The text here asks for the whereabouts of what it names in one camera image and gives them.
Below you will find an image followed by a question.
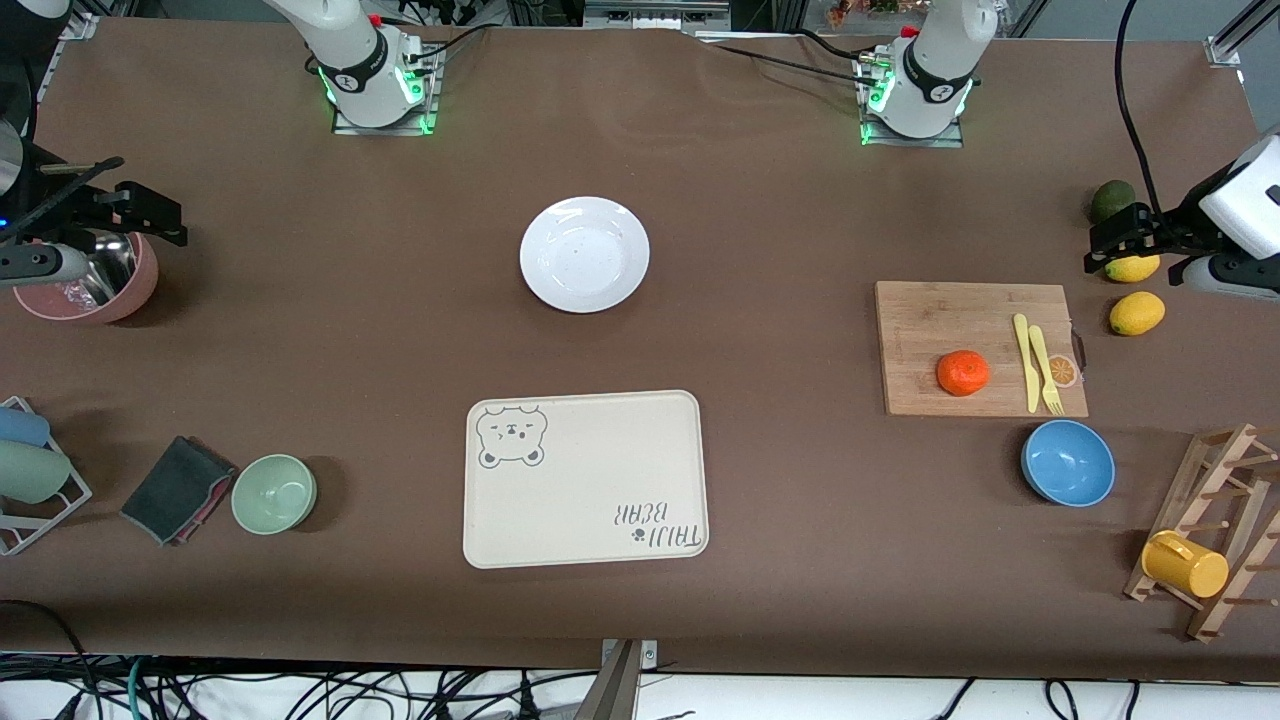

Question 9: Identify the pale green bowl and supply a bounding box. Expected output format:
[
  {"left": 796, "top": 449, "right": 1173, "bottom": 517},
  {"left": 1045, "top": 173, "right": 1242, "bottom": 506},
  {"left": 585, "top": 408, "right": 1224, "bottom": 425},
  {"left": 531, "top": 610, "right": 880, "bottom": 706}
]
[{"left": 231, "top": 454, "right": 318, "bottom": 536}]

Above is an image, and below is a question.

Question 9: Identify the metal scoop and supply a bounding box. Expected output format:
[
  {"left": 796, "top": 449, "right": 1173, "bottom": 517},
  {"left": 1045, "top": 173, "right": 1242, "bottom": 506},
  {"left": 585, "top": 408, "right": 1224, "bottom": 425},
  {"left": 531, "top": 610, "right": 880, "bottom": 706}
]
[{"left": 75, "top": 232, "right": 139, "bottom": 306}]

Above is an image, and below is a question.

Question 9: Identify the yellow plastic fork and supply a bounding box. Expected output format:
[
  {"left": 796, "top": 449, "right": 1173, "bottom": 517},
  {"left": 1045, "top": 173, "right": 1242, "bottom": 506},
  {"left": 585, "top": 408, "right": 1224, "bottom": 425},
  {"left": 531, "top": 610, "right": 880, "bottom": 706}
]
[{"left": 1028, "top": 325, "right": 1065, "bottom": 416}]

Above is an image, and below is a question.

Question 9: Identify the wooden mug rack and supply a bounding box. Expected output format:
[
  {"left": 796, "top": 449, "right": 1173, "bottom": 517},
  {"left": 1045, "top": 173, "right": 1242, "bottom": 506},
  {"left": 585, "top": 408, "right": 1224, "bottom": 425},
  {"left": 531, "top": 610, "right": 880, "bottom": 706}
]
[{"left": 1123, "top": 423, "right": 1280, "bottom": 643}]

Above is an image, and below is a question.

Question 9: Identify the white round plate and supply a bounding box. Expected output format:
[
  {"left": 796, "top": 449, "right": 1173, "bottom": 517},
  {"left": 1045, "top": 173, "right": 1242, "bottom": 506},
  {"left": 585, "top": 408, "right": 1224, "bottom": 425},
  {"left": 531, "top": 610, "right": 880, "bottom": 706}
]
[{"left": 519, "top": 196, "right": 651, "bottom": 315}]

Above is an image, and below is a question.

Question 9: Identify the yellow lemon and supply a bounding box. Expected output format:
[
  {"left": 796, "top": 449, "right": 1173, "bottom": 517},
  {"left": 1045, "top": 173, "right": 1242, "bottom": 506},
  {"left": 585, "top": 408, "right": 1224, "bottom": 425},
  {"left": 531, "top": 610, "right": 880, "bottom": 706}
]
[
  {"left": 1109, "top": 291, "right": 1167, "bottom": 337},
  {"left": 1104, "top": 252, "right": 1162, "bottom": 284}
]

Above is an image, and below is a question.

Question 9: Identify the pink bowl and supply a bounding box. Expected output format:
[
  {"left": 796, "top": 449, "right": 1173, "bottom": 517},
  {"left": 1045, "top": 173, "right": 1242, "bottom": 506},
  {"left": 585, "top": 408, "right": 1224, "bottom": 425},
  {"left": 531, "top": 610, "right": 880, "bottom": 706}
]
[{"left": 12, "top": 230, "right": 160, "bottom": 325}]

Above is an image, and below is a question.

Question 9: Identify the wooden cutting board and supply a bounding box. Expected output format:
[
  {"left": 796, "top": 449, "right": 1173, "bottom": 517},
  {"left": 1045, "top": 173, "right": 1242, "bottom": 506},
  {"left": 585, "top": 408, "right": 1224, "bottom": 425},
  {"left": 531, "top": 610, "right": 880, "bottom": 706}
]
[{"left": 875, "top": 281, "right": 1090, "bottom": 418}]

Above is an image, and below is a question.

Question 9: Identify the white wire cup rack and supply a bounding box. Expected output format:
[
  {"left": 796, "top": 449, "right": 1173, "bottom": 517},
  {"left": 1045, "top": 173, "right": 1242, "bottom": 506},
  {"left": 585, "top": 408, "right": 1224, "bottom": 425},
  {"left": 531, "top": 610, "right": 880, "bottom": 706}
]
[{"left": 0, "top": 396, "right": 94, "bottom": 557}]

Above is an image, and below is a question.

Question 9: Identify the blue bowl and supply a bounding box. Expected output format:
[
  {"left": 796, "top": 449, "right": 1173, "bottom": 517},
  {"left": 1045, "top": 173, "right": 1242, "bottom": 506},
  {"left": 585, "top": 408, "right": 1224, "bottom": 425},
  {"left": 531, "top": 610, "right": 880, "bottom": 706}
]
[{"left": 1021, "top": 419, "right": 1117, "bottom": 508}]

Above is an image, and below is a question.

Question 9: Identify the yellow mug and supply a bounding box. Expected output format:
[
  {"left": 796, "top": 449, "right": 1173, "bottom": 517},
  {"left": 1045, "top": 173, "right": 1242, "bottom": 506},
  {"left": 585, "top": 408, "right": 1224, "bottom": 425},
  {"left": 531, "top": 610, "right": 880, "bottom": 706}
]
[{"left": 1141, "top": 530, "right": 1230, "bottom": 599}]

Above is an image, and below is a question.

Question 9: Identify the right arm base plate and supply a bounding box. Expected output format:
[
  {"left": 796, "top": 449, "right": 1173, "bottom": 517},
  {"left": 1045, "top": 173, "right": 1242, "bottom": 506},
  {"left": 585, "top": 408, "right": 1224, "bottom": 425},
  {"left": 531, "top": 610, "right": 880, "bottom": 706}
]
[{"left": 332, "top": 45, "right": 441, "bottom": 136}]

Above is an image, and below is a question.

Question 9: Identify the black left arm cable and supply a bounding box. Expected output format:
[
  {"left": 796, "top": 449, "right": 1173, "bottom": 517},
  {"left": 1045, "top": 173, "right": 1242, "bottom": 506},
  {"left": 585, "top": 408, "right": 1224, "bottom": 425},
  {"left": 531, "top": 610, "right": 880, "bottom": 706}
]
[{"left": 1113, "top": 0, "right": 1166, "bottom": 216}]

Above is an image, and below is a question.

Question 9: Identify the orange fruit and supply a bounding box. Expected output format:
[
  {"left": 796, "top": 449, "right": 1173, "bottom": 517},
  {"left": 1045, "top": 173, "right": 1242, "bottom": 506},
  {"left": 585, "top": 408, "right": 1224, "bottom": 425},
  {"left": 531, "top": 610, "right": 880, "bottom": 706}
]
[{"left": 937, "top": 350, "right": 991, "bottom": 397}]

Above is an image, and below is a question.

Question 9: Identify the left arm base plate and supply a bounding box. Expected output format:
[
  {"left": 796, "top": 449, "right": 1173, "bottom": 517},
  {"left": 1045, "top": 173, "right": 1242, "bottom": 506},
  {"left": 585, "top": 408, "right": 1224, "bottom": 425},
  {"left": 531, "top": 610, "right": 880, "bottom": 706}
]
[{"left": 858, "top": 50, "right": 966, "bottom": 149}]

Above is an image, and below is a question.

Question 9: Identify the dark folded cloth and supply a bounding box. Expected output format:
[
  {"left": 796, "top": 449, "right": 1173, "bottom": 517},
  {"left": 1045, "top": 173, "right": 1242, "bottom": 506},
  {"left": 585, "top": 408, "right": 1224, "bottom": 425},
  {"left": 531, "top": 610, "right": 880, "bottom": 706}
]
[{"left": 120, "top": 435, "right": 238, "bottom": 547}]

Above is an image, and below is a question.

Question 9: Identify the metal table bracket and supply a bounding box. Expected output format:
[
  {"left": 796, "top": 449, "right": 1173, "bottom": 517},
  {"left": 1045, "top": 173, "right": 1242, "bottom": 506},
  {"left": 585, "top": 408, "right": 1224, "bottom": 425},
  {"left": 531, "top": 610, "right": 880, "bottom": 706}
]
[{"left": 572, "top": 638, "right": 661, "bottom": 720}]

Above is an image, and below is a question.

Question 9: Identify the brown table cover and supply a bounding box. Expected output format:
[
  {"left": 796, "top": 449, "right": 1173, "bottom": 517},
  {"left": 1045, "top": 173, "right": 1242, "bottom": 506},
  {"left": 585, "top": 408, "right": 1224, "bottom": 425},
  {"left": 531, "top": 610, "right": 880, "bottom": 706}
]
[{"left": 0, "top": 15, "right": 1280, "bottom": 681}]

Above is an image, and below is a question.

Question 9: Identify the yellow plastic knife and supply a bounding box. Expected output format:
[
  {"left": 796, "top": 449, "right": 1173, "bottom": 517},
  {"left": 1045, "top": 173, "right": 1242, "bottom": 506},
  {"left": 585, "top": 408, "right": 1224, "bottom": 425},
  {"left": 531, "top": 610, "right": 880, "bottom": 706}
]
[{"left": 1013, "top": 313, "right": 1042, "bottom": 414}]

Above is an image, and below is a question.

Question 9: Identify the blue cup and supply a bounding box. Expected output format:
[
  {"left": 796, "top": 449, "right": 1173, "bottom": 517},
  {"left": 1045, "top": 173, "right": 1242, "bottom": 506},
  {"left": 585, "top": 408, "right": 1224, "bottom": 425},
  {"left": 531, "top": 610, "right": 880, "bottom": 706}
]
[{"left": 0, "top": 406, "right": 51, "bottom": 449}]

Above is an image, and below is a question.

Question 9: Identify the dark green avocado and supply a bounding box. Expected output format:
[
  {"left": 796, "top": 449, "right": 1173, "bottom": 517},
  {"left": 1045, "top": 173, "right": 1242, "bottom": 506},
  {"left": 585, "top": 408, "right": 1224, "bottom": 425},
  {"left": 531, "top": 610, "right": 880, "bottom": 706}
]
[{"left": 1089, "top": 180, "right": 1138, "bottom": 226}]

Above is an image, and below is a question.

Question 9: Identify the beige bear print tray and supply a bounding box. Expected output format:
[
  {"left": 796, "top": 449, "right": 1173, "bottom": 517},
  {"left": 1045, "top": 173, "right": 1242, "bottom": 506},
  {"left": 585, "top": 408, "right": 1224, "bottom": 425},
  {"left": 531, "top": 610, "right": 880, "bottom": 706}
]
[{"left": 463, "top": 390, "right": 710, "bottom": 570}]

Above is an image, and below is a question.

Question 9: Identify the pale green cup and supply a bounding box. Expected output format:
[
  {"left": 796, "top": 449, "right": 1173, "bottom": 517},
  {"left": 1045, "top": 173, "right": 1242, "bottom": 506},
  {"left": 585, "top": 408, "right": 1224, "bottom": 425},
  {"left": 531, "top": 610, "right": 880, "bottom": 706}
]
[{"left": 0, "top": 440, "right": 73, "bottom": 505}]

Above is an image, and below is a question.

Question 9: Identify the aluminium frame profile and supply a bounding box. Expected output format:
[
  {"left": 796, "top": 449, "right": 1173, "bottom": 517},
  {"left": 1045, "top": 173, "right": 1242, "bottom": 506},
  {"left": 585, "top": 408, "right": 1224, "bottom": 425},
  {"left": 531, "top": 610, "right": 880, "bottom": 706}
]
[
  {"left": 40, "top": 0, "right": 101, "bottom": 41},
  {"left": 1205, "top": 0, "right": 1280, "bottom": 69}
]

